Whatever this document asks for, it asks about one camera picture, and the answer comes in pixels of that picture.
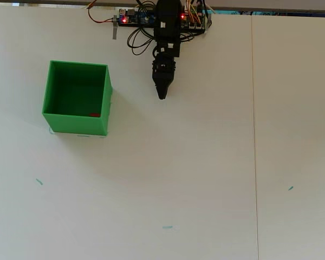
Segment black power cable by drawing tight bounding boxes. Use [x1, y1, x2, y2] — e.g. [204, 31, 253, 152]
[179, 29, 208, 44]

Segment coloured jumper wires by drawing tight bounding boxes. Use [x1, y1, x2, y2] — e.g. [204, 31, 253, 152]
[183, 0, 205, 21]

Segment circuit board with jumper sockets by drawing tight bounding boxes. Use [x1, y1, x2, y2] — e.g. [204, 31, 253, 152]
[180, 10, 207, 30]

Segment grey tape strip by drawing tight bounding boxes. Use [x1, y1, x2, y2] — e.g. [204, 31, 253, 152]
[112, 16, 119, 41]

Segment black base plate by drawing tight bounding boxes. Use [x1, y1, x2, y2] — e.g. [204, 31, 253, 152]
[118, 23, 208, 31]

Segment red orange wire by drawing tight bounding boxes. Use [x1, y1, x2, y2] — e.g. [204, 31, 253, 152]
[86, 0, 117, 25]

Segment blue circuit board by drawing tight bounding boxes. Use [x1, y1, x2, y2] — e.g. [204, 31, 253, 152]
[118, 8, 155, 25]

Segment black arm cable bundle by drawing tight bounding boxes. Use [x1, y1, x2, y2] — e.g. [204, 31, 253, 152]
[126, 26, 156, 57]

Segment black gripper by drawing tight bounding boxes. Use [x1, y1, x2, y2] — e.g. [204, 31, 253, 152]
[151, 40, 182, 100]

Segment green plastic bin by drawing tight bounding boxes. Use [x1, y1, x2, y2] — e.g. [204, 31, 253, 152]
[41, 60, 114, 137]

